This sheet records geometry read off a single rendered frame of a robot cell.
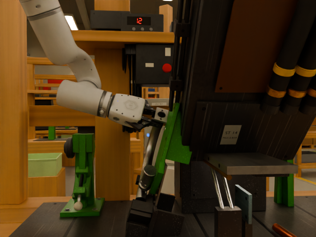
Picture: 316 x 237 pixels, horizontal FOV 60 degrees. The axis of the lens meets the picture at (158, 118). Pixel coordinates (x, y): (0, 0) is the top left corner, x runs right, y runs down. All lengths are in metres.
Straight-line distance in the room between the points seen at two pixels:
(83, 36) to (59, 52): 0.27
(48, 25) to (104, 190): 0.68
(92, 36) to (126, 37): 0.12
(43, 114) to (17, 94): 0.14
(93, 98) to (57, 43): 0.18
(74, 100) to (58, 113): 0.40
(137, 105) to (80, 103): 0.17
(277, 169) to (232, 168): 0.10
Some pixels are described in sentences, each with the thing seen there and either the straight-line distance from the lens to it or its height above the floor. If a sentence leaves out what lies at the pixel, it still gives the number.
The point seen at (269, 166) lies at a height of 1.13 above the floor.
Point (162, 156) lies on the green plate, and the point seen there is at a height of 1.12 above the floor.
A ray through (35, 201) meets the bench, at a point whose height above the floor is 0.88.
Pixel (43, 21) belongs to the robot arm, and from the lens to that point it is 0.79.
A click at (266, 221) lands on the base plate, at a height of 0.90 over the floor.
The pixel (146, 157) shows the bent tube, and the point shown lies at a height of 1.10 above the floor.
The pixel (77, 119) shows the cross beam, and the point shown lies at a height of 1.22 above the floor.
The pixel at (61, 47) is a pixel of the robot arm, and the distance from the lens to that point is 0.80.
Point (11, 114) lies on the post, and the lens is 1.22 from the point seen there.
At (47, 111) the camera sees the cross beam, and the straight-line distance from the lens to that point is 1.27.
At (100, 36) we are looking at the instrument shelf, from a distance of 1.04.
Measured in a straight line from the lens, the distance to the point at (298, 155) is 5.91.
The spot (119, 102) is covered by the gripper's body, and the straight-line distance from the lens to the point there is 0.86.
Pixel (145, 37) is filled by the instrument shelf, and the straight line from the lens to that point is 1.04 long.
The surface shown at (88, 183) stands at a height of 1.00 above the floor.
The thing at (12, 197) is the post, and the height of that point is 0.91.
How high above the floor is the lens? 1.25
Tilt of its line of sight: 1 degrees down
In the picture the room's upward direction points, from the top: straight up
